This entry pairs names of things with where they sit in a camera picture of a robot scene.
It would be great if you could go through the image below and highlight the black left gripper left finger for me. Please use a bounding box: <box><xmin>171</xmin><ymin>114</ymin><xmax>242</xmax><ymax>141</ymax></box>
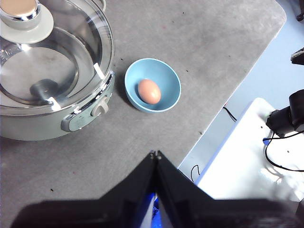
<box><xmin>10</xmin><ymin>149</ymin><xmax>158</xmax><ymax>228</ymax></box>

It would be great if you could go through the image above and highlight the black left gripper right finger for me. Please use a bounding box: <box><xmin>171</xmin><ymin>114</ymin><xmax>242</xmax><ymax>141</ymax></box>
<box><xmin>155</xmin><ymin>149</ymin><xmax>304</xmax><ymax>228</ymax></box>

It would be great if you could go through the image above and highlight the brown egg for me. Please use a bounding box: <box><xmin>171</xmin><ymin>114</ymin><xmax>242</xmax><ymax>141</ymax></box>
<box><xmin>138</xmin><ymin>79</ymin><xmax>162</xmax><ymax>105</ymax></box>

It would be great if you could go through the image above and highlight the pale green electric steamer pot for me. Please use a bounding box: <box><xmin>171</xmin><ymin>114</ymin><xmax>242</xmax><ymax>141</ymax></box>
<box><xmin>0</xmin><ymin>0</ymin><xmax>116</xmax><ymax>141</ymax></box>

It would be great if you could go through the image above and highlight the blue ribbed bowl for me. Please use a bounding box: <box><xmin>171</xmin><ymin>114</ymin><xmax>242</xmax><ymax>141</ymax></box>
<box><xmin>124</xmin><ymin>57</ymin><xmax>182</xmax><ymax>114</ymax></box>

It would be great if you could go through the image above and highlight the thin black cable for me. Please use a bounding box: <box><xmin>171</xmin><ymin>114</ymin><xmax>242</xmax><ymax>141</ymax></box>
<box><xmin>190</xmin><ymin>164</ymin><xmax>202</xmax><ymax>183</ymax></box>
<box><xmin>222</xmin><ymin>106</ymin><xmax>238</xmax><ymax>122</ymax></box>
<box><xmin>263</xmin><ymin>130</ymin><xmax>304</xmax><ymax>172</ymax></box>

